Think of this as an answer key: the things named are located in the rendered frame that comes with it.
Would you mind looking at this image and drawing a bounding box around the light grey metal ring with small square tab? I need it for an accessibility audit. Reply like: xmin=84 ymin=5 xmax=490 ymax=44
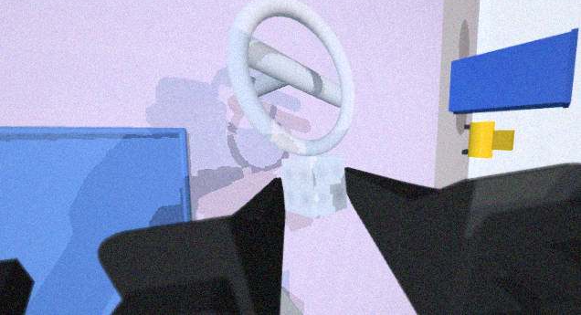
xmin=227 ymin=0 xmax=355 ymax=219

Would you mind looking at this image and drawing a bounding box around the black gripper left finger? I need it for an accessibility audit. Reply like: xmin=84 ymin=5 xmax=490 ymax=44
xmin=97 ymin=177 xmax=286 ymax=315

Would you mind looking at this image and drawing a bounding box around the blue tray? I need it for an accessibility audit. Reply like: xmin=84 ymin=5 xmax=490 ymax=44
xmin=0 ymin=127 xmax=193 ymax=315

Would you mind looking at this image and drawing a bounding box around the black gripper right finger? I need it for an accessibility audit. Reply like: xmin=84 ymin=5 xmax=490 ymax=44
xmin=344 ymin=163 xmax=581 ymax=315

